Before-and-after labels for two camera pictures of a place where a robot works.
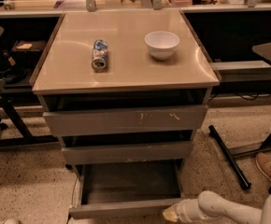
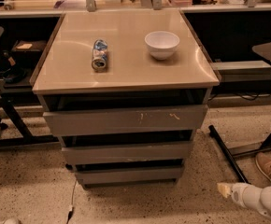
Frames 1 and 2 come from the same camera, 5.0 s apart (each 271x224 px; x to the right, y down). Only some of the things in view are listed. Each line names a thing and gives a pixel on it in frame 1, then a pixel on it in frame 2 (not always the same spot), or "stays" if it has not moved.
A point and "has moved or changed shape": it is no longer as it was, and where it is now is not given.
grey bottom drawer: [125, 189] has moved or changed shape
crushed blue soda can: [99, 55] stays
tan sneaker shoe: [269, 164] stays
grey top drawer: [68, 123] stays
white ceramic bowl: [162, 44] stays
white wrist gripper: [182, 209] → [236, 193]
